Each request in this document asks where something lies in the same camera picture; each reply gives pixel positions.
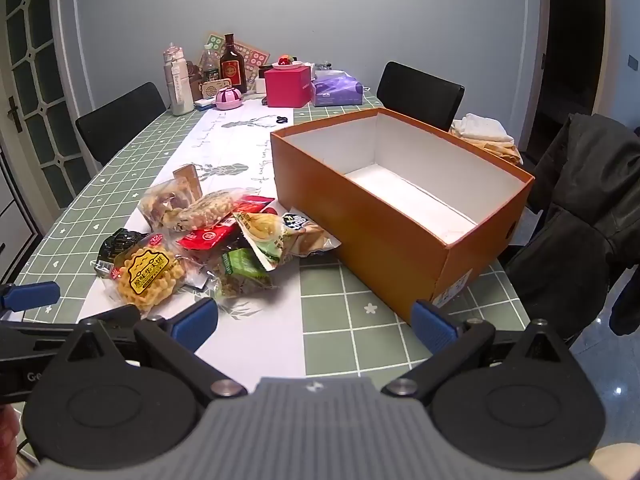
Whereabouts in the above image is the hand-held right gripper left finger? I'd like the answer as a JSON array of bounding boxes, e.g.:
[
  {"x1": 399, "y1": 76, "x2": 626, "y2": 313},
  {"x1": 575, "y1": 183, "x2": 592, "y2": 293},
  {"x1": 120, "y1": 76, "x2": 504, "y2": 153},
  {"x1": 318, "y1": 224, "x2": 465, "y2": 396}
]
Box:
[{"x1": 62, "y1": 298, "x2": 248, "y2": 400}]

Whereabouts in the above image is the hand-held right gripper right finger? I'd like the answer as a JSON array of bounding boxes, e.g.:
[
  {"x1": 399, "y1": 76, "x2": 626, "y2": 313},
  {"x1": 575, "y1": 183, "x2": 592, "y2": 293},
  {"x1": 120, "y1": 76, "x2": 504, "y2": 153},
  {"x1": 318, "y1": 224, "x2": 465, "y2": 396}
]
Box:
[{"x1": 380, "y1": 300, "x2": 576, "y2": 398}]

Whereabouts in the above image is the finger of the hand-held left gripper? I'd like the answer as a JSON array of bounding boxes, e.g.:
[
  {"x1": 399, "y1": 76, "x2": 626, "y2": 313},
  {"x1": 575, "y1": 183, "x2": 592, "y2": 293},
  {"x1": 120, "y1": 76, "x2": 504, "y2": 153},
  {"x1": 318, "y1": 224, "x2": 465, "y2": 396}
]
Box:
[
  {"x1": 0, "y1": 305, "x2": 142, "y2": 361},
  {"x1": 0, "y1": 281, "x2": 62, "y2": 311}
]

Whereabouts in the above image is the yellow round cake packet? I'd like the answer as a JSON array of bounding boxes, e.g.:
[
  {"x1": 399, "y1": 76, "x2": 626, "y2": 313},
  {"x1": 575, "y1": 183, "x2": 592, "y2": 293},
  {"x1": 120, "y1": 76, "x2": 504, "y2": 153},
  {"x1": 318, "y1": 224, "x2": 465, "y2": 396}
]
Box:
[{"x1": 102, "y1": 232, "x2": 188, "y2": 318}]

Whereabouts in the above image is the red snack packet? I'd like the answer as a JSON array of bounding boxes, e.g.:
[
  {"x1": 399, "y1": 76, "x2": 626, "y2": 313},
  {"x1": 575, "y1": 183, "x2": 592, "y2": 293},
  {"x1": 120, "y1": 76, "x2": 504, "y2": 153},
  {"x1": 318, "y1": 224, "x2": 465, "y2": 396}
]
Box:
[
  {"x1": 177, "y1": 220, "x2": 241, "y2": 252},
  {"x1": 235, "y1": 195, "x2": 278, "y2": 217}
]

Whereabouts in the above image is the dark green snack packet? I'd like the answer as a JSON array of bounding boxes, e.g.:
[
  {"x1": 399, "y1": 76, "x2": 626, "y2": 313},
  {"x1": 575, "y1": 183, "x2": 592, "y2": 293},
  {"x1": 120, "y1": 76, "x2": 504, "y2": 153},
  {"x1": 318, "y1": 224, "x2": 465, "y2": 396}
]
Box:
[{"x1": 95, "y1": 227, "x2": 151, "y2": 278}]

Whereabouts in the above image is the yellow and green snack packet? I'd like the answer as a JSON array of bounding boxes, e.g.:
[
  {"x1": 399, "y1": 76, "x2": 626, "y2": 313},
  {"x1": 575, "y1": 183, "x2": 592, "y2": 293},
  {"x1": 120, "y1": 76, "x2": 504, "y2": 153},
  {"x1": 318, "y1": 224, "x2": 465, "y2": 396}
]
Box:
[{"x1": 232, "y1": 210, "x2": 296, "y2": 271}]

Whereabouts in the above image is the clear packet of white peanuts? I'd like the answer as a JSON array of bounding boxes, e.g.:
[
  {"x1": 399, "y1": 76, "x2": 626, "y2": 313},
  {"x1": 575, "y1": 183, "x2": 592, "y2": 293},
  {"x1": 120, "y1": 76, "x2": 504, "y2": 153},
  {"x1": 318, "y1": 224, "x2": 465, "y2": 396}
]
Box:
[{"x1": 175, "y1": 187, "x2": 246, "y2": 233}]

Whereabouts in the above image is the clear bag of mixed snacks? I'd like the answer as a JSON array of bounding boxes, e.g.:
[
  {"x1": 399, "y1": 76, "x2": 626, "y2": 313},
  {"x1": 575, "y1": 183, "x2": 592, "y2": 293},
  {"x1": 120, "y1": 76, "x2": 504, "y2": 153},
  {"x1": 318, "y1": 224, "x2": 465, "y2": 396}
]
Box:
[{"x1": 139, "y1": 164, "x2": 206, "y2": 231}]

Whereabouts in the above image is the orange cardboard box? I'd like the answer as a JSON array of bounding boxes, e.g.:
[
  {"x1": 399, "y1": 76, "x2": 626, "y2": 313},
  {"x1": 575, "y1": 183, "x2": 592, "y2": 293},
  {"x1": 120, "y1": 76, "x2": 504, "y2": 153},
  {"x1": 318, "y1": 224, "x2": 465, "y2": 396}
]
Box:
[{"x1": 270, "y1": 107, "x2": 536, "y2": 328}]

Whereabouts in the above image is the green checked tablecloth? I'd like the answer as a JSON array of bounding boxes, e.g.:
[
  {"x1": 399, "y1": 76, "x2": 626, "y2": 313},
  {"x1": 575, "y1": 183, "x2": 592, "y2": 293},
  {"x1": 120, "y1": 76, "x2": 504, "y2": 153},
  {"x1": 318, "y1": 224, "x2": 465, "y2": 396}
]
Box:
[{"x1": 10, "y1": 79, "x2": 531, "y2": 378}]

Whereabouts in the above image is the white deer print table runner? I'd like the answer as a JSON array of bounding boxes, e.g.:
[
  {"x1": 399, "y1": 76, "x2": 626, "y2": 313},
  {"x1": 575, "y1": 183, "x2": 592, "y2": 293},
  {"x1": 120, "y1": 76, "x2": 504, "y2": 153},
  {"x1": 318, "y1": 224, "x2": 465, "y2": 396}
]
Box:
[{"x1": 22, "y1": 105, "x2": 321, "y2": 378}]

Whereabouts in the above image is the dark jacket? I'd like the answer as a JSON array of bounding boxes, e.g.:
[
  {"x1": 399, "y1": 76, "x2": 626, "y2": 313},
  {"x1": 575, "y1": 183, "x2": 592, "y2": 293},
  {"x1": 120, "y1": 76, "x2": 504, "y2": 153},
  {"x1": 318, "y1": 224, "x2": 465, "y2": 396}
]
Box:
[{"x1": 500, "y1": 112, "x2": 640, "y2": 341}]

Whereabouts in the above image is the beige folded cloth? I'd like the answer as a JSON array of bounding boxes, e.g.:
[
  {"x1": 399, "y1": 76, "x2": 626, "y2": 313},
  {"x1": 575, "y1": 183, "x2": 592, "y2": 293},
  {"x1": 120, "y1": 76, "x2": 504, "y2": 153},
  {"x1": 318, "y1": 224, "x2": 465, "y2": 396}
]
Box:
[{"x1": 477, "y1": 141, "x2": 524, "y2": 167}]

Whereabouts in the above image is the black chair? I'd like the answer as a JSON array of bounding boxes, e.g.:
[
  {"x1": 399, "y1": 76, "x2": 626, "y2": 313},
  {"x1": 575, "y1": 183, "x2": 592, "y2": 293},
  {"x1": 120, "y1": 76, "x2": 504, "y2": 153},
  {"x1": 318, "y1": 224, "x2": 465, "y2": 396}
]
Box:
[
  {"x1": 376, "y1": 61, "x2": 466, "y2": 133},
  {"x1": 75, "y1": 81, "x2": 168, "y2": 168}
]

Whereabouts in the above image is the white folded towel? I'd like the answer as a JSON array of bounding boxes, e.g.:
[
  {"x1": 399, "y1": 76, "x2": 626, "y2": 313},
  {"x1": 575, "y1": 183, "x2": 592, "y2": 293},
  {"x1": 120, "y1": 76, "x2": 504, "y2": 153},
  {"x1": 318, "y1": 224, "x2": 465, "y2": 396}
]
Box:
[{"x1": 450, "y1": 112, "x2": 516, "y2": 148}]

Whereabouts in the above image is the pink hat-shaped container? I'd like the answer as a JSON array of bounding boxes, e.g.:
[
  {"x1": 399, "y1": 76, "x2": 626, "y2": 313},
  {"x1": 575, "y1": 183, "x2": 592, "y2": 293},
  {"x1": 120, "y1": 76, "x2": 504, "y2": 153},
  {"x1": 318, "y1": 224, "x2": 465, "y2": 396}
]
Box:
[{"x1": 214, "y1": 86, "x2": 244, "y2": 111}]

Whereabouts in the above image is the small wooden radio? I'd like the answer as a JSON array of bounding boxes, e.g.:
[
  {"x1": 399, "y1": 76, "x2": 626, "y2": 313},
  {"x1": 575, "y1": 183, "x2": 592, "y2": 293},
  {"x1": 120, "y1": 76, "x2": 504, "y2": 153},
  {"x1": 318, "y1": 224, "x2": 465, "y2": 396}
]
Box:
[{"x1": 189, "y1": 80, "x2": 222, "y2": 103}]

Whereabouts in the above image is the person's beige clothing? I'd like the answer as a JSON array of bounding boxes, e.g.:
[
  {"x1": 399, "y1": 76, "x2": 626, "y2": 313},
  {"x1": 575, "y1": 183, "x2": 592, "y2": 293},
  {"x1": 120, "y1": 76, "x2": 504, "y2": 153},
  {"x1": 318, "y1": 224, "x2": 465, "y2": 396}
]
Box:
[{"x1": 595, "y1": 442, "x2": 640, "y2": 480}]

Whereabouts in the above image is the glass panel door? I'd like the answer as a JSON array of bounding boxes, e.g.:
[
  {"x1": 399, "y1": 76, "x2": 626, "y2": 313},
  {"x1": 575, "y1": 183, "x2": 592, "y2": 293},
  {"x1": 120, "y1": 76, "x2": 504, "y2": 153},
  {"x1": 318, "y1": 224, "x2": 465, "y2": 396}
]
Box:
[{"x1": 0, "y1": 0, "x2": 93, "y2": 211}]

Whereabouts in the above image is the white drink bottle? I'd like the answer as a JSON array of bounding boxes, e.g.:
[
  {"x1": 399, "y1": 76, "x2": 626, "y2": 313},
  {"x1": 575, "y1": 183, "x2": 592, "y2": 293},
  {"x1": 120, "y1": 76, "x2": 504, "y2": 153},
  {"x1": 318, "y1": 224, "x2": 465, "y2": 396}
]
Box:
[{"x1": 162, "y1": 42, "x2": 195, "y2": 116}]

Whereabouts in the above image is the pink box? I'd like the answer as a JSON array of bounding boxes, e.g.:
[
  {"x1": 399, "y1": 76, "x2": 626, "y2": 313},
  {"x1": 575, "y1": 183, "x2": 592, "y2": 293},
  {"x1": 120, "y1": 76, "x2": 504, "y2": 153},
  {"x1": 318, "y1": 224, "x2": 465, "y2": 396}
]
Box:
[{"x1": 264, "y1": 66, "x2": 316, "y2": 109}]

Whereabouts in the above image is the purple tissue pack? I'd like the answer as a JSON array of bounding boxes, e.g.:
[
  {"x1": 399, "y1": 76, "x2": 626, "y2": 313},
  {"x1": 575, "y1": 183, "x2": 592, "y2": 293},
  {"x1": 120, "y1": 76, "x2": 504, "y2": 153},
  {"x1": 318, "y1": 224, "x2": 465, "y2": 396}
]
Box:
[{"x1": 311, "y1": 72, "x2": 364, "y2": 107}]

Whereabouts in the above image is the brown liquor bottle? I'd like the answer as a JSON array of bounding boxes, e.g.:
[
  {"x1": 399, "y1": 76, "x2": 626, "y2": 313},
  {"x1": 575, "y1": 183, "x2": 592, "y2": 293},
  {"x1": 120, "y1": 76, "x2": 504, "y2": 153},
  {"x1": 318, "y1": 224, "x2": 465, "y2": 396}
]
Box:
[{"x1": 220, "y1": 33, "x2": 248, "y2": 93}]

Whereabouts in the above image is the clear plastic bottle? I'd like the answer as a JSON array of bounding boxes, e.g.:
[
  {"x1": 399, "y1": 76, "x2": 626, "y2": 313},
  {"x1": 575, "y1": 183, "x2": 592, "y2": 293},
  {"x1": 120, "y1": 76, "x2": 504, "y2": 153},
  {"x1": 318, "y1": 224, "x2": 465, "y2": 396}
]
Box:
[{"x1": 200, "y1": 44, "x2": 221, "y2": 86}]

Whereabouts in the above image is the colourful dotted board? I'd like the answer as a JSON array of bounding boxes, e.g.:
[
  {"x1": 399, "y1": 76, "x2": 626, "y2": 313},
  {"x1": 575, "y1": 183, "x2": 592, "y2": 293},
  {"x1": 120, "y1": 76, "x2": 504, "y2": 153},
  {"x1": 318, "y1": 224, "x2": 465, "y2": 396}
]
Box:
[{"x1": 204, "y1": 32, "x2": 271, "y2": 83}]

